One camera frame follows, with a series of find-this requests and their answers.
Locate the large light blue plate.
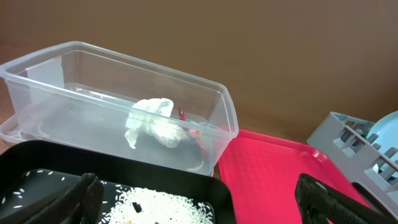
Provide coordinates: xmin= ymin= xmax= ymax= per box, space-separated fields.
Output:
xmin=366 ymin=111 xmax=398 ymax=154

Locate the red snack wrapper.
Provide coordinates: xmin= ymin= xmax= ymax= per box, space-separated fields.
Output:
xmin=178 ymin=106 xmax=209 ymax=158

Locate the rice food waste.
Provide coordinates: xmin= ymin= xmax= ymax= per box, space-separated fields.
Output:
xmin=1 ymin=169 xmax=215 ymax=224

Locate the black waste tray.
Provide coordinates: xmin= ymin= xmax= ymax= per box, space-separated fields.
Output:
xmin=1 ymin=141 xmax=236 ymax=223

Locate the red plastic tray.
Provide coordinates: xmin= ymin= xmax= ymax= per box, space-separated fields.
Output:
xmin=218 ymin=129 xmax=366 ymax=224

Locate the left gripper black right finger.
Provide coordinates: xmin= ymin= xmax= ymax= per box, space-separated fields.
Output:
xmin=295 ymin=174 xmax=397 ymax=224

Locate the clear plastic bin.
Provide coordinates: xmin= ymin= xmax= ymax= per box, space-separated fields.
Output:
xmin=1 ymin=41 xmax=239 ymax=175

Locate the white napkin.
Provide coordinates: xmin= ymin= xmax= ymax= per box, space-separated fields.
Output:
xmin=124 ymin=98 xmax=188 ymax=149

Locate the grey dishwasher rack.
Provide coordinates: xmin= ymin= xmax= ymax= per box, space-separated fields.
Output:
xmin=307 ymin=112 xmax=397 ymax=218

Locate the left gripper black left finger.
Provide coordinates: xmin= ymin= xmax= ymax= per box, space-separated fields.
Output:
xmin=0 ymin=172 xmax=105 ymax=224

